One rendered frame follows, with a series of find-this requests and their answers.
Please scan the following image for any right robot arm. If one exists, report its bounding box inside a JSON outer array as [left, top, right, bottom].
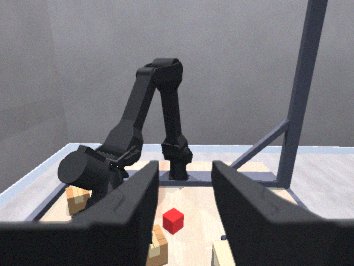
[[57, 58, 193, 194]]

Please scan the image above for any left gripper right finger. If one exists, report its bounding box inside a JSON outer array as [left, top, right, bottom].
[[211, 160, 354, 266]]

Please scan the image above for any red block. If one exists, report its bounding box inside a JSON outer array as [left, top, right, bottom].
[[162, 208, 184, 235]]

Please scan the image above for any brown cardboard box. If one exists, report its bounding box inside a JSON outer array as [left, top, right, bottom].
[[66, 186, 90, 216], [146, 224, 168, 266]]

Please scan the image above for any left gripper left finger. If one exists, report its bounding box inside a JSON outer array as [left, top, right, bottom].
[[0, 160, 159, 266]]

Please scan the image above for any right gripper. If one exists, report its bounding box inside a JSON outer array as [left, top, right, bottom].
[[87, 193, 153, 244]]

